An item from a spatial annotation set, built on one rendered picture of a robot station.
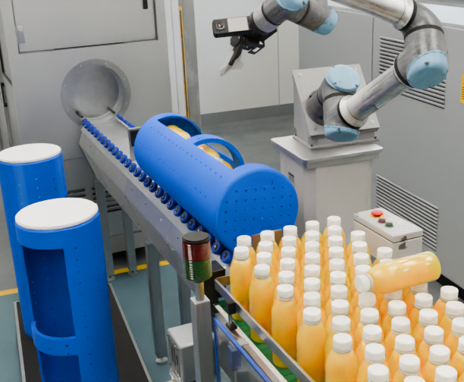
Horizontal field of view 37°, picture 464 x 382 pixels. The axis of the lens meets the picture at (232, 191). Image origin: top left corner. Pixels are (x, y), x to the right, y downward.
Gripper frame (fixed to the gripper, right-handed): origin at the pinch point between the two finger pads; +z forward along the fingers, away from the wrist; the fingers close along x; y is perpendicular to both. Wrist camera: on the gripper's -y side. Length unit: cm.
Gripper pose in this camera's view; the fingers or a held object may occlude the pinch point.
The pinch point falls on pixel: (215, 52)
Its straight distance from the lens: 207.6
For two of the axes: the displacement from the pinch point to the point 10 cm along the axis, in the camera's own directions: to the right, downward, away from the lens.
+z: -5.6, 3.0, 7.7
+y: 8.2, 0.8, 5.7
